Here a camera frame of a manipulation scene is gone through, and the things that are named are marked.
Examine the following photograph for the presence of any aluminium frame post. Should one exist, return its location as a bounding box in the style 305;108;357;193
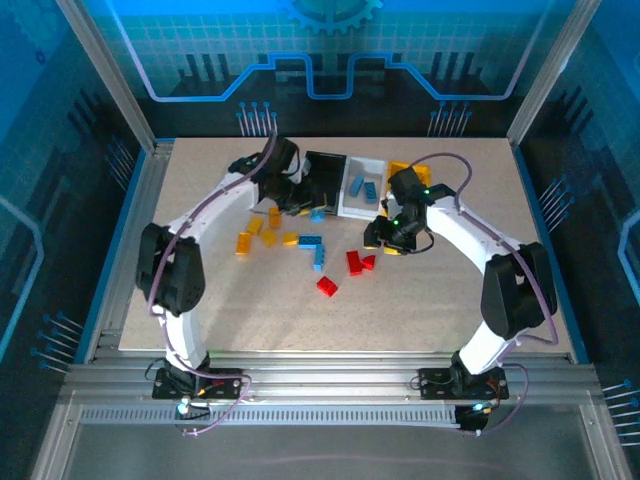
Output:
505;0;611;150
53;0;160;154

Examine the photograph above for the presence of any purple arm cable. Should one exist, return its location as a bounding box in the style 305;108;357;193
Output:
392;152;561;437
147;132;279;437

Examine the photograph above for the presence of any aluminium frame rail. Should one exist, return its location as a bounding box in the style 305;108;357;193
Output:
64;349;601;404

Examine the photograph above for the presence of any white plastic container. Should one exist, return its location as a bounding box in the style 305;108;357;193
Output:
337;155;390;221

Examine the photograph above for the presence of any aluminium side rail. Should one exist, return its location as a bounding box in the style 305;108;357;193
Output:
82;139;176;364

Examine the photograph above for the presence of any yellow plastic container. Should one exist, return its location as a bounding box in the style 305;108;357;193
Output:
387;159;434;192

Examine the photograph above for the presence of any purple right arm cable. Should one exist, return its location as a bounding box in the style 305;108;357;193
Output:
392;152;561;437

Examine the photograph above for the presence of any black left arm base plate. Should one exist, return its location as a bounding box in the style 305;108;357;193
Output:
152;367;251;401

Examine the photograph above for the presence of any blue table side border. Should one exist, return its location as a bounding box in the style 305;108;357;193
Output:
512;144;590;365
74;147;151;361

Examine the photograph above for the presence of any black control box with LED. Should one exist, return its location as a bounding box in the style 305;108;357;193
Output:
453;402;497;437
173;399;214;437

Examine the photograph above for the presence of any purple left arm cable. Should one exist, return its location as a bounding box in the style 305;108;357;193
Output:
147;132;279;437

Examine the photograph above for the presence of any grey slotted cable duct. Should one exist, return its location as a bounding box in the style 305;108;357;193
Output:
79;405;464;427

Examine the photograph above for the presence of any black plastic container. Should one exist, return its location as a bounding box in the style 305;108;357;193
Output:
299;149;349;215

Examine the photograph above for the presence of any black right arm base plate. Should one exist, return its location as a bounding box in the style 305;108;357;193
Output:
417;367;510;401

